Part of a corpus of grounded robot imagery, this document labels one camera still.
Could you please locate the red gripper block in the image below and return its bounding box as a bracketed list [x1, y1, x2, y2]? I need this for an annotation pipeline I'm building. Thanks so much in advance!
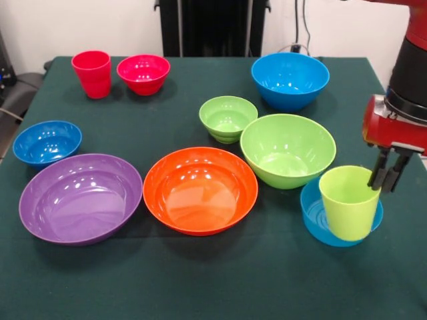
[362, 94, 427, 193]

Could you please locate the green cup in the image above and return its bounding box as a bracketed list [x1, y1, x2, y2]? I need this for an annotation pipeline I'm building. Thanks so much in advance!
[318, 165, 382, 242]

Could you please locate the light blue ribbed bowl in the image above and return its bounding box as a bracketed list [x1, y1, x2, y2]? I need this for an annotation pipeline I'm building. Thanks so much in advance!
[300, 176, 384, 248]

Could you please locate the large green bowl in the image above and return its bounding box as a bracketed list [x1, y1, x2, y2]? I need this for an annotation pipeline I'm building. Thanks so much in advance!
[240, 113, 338, 191]

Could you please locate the large blue bowl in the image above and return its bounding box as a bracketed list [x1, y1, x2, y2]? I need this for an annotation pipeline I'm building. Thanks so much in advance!
[250, 52, 331, 113]

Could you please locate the small green bowl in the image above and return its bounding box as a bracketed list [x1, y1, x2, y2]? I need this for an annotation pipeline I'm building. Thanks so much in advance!
[198, 95, 259, 145]

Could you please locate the orange bowl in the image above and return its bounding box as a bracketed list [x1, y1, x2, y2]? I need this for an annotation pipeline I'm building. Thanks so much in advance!
[142, 146, 260, 237]

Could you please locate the dark green tablecloth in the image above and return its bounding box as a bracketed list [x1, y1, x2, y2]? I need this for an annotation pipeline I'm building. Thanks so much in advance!
[0, 55, 427, 320]

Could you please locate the pink bowl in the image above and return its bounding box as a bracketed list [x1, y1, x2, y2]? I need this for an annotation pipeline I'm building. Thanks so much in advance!
[116, 54, 171, 97]

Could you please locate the purple bowl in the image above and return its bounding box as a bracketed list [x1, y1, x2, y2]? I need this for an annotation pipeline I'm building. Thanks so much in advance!
[18, 153, 143, 247]

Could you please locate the pink cup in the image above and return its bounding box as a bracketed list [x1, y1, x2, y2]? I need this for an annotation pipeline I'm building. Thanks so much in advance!
[71, 50, 112, 100]

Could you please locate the small dark blue bowl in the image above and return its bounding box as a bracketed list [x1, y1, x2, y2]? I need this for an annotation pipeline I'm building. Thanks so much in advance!
[12, 120, 83, 168]

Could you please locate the black equipment case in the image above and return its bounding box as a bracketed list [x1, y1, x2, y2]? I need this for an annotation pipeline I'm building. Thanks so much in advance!
[0, 29, 17, 97]

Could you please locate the black wall cable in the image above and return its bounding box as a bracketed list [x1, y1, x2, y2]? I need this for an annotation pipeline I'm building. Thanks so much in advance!
[295, 0, 311, 56]

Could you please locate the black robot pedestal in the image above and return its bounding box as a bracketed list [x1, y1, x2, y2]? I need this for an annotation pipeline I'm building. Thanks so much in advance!
[153, 0, 272, 57]

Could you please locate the black pedestal leg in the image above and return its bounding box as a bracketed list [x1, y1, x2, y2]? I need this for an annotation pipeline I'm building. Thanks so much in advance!
[9, 71, 46, 116]

